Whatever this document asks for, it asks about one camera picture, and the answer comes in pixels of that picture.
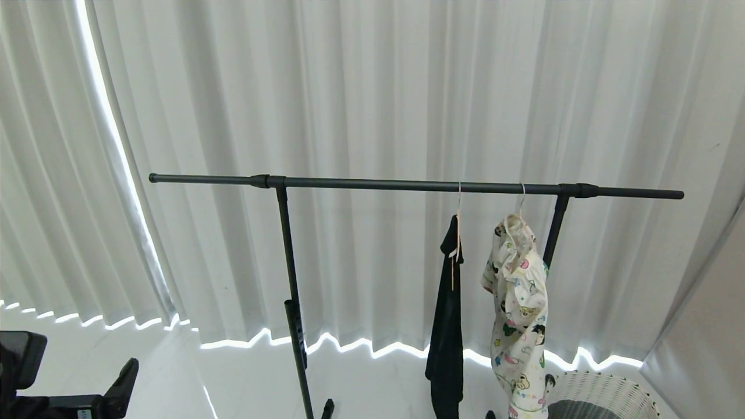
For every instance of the white laundry basket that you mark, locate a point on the white laundry basket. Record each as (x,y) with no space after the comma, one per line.
(599,390)

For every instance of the cream printed garment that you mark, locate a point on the cream printed garment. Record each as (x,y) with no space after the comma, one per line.
(518,302)

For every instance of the pink clothes hanger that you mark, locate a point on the pink clothes hanger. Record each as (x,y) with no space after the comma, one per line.
(458,233)
(522,195)

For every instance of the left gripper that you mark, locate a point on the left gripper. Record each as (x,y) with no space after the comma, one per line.
(52,407)

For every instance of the white curtain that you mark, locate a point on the white curtain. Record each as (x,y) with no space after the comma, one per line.
(372,87)

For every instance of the black t-shirt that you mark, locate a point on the black t-shirt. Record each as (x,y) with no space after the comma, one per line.
(445,349)

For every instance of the black clothes rack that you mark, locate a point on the black clothes rack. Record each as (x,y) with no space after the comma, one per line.
(407,185)

